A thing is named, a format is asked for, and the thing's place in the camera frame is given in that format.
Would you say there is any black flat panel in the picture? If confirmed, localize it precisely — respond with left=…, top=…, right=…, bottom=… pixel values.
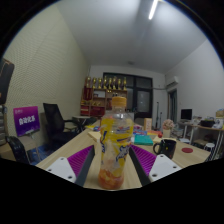
left=0, top=58, right=16, bottom=106

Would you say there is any pink flower bouquet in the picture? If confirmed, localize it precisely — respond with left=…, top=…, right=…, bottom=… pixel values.
left=162, top=118, right=176, bottom=138

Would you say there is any black computer monitor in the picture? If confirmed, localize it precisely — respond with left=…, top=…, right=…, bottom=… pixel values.
left=180, top=108, right=193, bottom=122

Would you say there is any yellow-labelled orange drink bottle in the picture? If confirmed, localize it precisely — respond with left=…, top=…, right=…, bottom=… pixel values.
left=97, top=95, right=135, bottom=191

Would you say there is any yellow paper pad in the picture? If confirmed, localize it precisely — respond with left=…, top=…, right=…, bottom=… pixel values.
left=87, top=130, right=103, bottom=143

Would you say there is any dark glass door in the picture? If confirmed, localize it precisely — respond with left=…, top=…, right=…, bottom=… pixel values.
left=102, top=72, right=154, bottom=114

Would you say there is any white-legged side desk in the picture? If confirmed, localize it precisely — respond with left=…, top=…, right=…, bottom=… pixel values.
left=178, top=121, right=224, bottom=158

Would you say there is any teal book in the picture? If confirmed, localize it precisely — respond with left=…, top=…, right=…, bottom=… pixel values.
left=133, top=134, right=154, bottom=147

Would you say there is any wooden shelf unit with trophies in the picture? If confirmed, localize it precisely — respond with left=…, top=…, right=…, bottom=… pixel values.
left=79, top=75, right=128, bottom=118

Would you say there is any black office chair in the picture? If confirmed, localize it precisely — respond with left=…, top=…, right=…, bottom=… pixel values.
left=42, top=102, right=81, bottom=151

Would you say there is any small round table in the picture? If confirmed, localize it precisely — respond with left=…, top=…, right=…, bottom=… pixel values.
left=72, top=115, right=91, bottom=133

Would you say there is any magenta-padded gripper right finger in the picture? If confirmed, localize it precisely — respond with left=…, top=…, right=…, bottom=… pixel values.
left=128, top=143, right=183, bottom=187

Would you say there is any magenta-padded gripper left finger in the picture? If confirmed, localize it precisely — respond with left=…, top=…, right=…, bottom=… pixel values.
left=44, top=144, right=97, bottom=188

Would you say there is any white wall air conditioner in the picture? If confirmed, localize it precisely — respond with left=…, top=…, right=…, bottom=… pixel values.
left=165, top=76, right=180, bottom=89

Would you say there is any purple sign board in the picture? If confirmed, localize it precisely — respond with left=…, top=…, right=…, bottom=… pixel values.
left=13, top=105, right=41, bottom=138

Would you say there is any black mug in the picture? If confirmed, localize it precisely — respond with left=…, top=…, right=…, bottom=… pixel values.
left=152, top=138, right=178, bottom=160

